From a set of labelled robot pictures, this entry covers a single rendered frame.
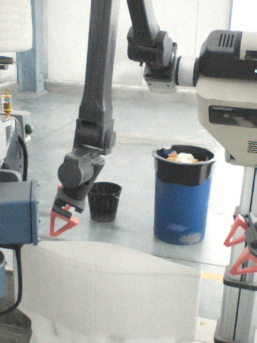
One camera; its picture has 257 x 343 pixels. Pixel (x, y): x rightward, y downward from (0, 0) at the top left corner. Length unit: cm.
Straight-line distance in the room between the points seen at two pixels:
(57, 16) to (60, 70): 106
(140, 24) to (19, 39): 40
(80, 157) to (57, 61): 889
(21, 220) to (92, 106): 31
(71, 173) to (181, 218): 245
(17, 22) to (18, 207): 32
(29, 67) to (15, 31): 897
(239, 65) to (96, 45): 52
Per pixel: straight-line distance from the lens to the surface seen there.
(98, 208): 372
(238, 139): 148
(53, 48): 984
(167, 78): 138
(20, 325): 182
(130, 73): 934
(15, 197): 80
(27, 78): 988
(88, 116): 100
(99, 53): 96
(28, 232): 82
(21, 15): 87
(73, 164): 96
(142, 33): 120
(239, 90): 137
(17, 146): 129
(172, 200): 333
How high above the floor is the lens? 160
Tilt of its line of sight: 19 degrees down
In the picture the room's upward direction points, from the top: 2 degrees clockwise
